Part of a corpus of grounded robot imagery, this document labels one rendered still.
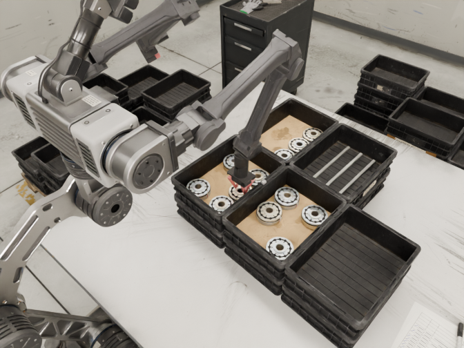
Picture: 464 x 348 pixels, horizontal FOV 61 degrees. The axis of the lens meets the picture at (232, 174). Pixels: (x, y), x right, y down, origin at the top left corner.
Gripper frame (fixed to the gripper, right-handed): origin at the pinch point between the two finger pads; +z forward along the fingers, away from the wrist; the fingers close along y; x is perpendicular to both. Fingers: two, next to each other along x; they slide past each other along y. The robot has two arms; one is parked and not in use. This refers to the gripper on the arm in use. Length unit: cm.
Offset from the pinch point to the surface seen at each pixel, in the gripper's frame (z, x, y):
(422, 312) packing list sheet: 18, -12, -79
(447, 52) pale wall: 68, -334, 17
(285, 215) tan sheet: 4.5, -4.5, -20.3
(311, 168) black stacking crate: 3.7, -34.5, -12.4
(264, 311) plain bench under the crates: 18.7, 27.0, -35.8
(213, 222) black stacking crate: 3.4, 18.4, -2.1
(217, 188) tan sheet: 4.3, 3.3, 10.3
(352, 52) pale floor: 77, -289, 97
